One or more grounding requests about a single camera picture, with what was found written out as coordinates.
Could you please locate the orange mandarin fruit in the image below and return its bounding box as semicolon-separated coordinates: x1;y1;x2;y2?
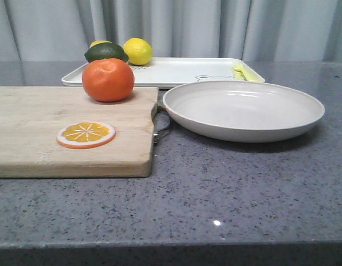
82;58;135;102

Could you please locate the green lime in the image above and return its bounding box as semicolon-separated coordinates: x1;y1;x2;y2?
84;42;129;63

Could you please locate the yellow lemon behind lime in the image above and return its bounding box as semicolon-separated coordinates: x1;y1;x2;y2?
89;40;111;48

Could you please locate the yellow plastic fork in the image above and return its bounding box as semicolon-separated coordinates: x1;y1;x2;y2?
232;63;265;82

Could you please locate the orange slice disc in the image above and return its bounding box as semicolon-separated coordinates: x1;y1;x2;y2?
56;121;116;149

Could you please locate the wooden cutting board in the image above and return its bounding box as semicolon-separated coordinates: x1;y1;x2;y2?
0;86;158;178

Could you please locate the beige round plate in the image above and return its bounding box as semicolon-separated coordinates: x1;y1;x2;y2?
162;81;325;143

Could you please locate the metal cutting board handle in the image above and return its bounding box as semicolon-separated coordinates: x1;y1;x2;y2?
151;100;171;146

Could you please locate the grey curtain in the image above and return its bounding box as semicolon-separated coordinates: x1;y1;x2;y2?
0;1;342;62

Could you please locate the white rectangular tray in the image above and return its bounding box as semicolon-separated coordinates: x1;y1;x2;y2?
61;57;266;89

